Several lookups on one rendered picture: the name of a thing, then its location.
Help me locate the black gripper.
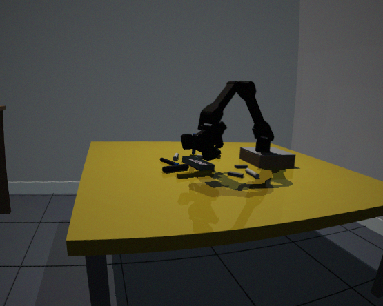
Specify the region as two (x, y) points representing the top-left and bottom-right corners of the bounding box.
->
(181, 134), (224, 150)

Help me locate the dark keyboard with keys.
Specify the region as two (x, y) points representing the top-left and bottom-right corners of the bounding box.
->
(182, 156), (215, 171)

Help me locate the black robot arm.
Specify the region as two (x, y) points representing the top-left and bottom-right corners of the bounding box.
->
(192, 81), (274, 161)

